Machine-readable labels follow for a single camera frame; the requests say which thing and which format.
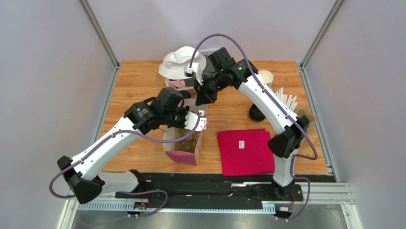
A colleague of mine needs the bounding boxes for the stack of black lids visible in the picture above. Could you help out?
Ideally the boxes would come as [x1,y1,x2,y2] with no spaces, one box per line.
[248,104,265,122]

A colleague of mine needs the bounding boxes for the stack of paper cups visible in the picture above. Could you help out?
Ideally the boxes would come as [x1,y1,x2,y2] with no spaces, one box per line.
[258,70,274,88]

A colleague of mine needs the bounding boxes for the bundle of white straws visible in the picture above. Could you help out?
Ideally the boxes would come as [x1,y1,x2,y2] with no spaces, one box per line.
[275,87,298,112]

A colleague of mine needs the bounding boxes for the pink and cream paper bag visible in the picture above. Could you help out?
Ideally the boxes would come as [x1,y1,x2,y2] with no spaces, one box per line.
[163,98,208,166]

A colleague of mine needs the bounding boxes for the white bucket hat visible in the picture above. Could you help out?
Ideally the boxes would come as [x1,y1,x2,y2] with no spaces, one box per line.
[158,46,195,80]

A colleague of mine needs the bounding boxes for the single cardboard cup carrier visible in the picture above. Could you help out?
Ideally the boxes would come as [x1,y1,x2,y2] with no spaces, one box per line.
[174,139,199,154]

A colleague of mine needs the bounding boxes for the white plastic basket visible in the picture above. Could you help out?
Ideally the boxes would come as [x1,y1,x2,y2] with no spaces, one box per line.
[158,46,218,94]

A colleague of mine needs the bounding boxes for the cardboard cup carrier tray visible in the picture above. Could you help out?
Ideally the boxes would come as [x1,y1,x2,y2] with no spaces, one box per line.
[296,108,317,129]

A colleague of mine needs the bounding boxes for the pink cloth in basket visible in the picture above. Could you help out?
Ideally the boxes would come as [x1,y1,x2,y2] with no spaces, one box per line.
[167,79,186,89]

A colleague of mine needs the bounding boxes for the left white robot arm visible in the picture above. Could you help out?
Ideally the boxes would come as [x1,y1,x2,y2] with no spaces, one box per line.
[49,87,189,204]

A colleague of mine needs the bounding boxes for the folded red t-shirt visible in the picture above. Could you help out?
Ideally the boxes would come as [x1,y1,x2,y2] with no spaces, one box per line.
[217,129,275,177]

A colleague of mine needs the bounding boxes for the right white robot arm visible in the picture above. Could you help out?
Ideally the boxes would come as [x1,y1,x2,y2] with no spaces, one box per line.
[185,47,310,195]

